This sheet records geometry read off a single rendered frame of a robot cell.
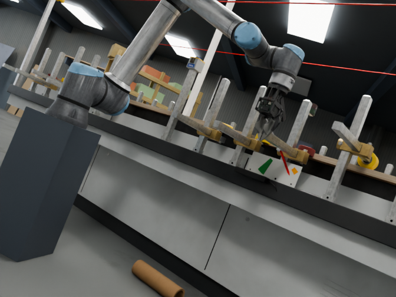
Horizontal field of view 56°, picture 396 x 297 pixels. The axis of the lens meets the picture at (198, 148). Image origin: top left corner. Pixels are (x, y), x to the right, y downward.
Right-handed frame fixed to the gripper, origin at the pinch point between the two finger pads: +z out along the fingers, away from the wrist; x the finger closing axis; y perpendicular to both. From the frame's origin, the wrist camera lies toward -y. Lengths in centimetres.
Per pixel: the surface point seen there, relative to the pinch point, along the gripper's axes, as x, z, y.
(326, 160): 8.6, -6.3, -47.4
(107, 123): -132, 15, -29
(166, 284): -30, 76, -20
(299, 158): 3.0, -0.8, -30.7
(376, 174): 31, -7, -47
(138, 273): -48, 79, -19
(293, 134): -4.3, -10.8, -31.3
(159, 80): -494, -116, -375
